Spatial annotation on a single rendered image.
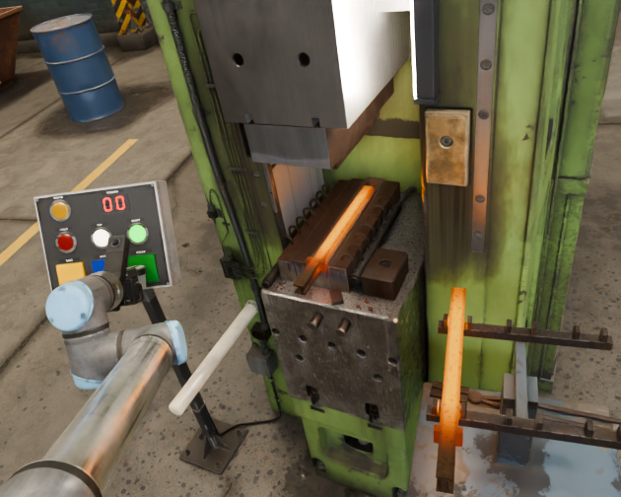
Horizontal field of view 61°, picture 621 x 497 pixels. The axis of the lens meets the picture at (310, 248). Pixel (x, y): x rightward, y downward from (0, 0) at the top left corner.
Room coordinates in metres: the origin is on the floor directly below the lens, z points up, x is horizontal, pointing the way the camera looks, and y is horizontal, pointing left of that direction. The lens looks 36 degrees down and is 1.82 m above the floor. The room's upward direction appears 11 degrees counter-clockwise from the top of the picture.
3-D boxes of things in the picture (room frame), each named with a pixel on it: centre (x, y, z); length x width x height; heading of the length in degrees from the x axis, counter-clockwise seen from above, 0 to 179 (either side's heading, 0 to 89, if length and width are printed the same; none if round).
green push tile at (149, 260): (1.15, 0.44, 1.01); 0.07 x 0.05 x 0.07; 83
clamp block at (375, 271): (1.02, -0.17, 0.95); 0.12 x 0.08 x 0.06; 148
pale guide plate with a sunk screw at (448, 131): (1.00, -0.33, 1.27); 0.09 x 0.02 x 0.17; 58
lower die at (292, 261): (1.24, -0.10, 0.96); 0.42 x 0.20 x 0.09; 148
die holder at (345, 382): (1.22, -0.15, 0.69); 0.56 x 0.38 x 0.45; 148
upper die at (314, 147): (1.24, -0.10, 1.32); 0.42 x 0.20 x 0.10; 148
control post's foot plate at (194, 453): (1.29, 0.53, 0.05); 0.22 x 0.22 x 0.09; 58
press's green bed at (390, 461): (1.22, -0.15, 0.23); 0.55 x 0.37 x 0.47; 148
